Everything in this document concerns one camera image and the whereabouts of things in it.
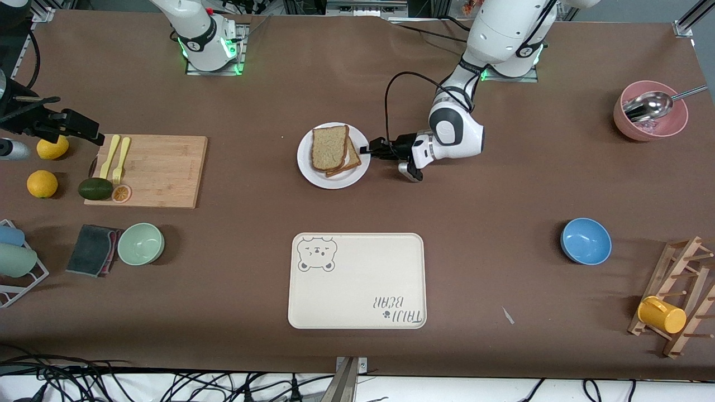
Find metal ladle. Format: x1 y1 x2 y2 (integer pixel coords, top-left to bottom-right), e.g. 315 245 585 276
622 85 708 123

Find yellow plastic knife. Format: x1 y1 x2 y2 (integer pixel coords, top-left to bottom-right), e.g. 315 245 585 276
99 134 121 180

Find plain brown bread slice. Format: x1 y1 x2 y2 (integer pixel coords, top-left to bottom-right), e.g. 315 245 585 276
311 125 350 171

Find wooden cutting board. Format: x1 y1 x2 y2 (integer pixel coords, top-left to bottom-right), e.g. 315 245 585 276
84 135 208 209

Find yellow lemon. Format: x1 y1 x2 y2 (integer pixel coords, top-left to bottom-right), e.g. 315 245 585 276
37 135 70 161
27 170 59 199

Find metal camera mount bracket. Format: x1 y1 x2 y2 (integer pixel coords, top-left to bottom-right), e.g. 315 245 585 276
330 356 369 402

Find grey equipment box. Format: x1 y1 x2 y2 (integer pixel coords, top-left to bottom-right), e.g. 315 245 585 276
327 0 409 17

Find cream bear print tray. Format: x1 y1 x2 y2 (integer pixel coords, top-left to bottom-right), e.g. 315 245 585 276
288 233 427 329

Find black cable on table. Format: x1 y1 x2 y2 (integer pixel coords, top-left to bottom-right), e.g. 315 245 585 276
388 17 473 44

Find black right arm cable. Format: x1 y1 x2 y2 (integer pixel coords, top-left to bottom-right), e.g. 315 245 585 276
25 31 41 87

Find white round plate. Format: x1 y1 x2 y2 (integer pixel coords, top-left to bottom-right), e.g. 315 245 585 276
297 122 371 189

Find pink cloth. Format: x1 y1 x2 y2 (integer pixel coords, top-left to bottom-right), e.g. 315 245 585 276
103 228 122 274

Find wooden mug rack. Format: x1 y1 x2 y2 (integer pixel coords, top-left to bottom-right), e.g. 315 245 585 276
627 236 715 359

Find pink bowl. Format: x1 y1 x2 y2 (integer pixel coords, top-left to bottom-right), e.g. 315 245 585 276
613 80 689 141

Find yellow plastic fork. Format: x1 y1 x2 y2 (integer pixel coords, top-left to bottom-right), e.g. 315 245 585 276
112 137 131 185

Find dark grey cloth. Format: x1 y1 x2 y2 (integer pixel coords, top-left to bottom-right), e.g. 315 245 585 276
66 224 119 277

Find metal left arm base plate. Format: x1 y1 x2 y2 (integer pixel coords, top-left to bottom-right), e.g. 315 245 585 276
479 61 539 83

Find blue bowl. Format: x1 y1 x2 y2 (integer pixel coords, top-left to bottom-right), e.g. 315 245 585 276
560 218 612 265

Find dark green avocado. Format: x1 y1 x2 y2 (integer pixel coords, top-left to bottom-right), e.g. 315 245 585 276
78 178 114 201

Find black floor cable tangle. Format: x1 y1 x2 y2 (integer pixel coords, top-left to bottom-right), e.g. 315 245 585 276
0 343 336 402

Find pale green cup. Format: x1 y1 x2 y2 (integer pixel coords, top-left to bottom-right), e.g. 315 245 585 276
0 244 39 278

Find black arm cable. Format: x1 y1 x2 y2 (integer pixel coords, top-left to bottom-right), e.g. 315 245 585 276
384 71 467 158
25 31 41 87

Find pale green bowl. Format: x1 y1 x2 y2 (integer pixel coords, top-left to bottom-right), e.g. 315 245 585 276
117 223 165 266

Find light blue cup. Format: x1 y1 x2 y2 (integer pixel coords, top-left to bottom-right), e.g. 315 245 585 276
0 224 26 247

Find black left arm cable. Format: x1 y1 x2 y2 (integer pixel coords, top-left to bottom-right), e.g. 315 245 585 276
384 71 467 158

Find yellow mug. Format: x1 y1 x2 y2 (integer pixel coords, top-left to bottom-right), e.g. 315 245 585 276
637 296 687 334

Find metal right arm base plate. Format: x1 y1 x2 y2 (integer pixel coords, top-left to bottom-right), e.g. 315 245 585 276
185 22 247 76

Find white wire rack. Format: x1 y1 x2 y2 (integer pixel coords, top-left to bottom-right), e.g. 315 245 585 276
0 219 50 308

